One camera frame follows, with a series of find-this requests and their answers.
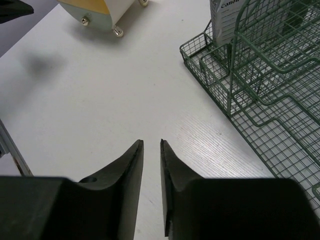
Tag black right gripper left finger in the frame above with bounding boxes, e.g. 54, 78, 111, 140
0, 140, 144, 240

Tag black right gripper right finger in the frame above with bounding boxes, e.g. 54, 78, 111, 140
160, 140, 320, 240

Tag grey white manual booklet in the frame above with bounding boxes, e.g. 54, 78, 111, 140
210, 0, 292, 47

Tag cream round drawer box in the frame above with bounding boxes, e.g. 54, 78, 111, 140
58, 0, 135, 38

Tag green wire mesh organizer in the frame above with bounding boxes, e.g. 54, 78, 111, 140
179, 0, 320, 210

